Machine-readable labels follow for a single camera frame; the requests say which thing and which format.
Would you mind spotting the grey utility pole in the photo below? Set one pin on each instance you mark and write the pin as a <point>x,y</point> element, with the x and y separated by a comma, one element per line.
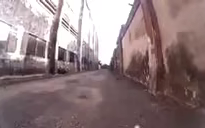
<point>79,40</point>

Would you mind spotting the grey asphalt alley road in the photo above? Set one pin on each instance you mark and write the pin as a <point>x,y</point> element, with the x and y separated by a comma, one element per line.
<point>90,106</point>

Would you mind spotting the brown utility pole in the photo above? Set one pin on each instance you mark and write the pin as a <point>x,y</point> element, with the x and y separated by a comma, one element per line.
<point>53,50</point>

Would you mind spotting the robot's own part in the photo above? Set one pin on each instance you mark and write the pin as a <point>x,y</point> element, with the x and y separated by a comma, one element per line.
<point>136,126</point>

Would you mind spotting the white weathered building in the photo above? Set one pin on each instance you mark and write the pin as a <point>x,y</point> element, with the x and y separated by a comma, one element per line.
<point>33,30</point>

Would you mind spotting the raised concrete kerb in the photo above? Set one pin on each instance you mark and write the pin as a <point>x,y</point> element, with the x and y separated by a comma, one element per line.
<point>16,79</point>

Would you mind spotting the pink stained wall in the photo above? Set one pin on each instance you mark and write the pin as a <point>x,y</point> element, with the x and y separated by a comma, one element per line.
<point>140,43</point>

